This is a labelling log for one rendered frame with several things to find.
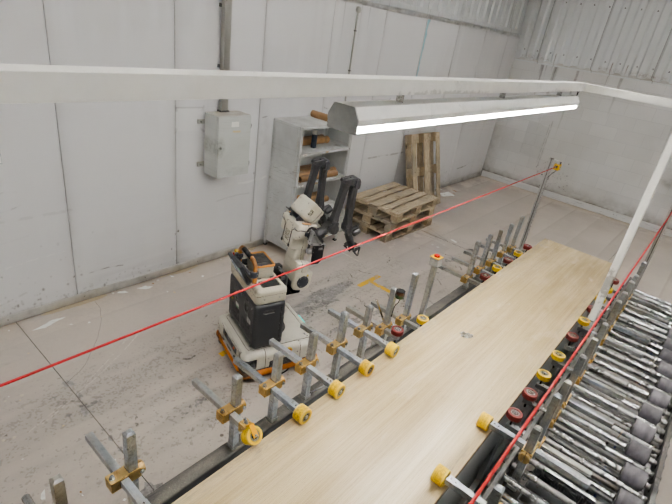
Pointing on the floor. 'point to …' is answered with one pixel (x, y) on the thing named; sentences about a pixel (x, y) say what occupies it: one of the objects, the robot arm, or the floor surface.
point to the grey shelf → (291, 157)
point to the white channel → (208, 83)
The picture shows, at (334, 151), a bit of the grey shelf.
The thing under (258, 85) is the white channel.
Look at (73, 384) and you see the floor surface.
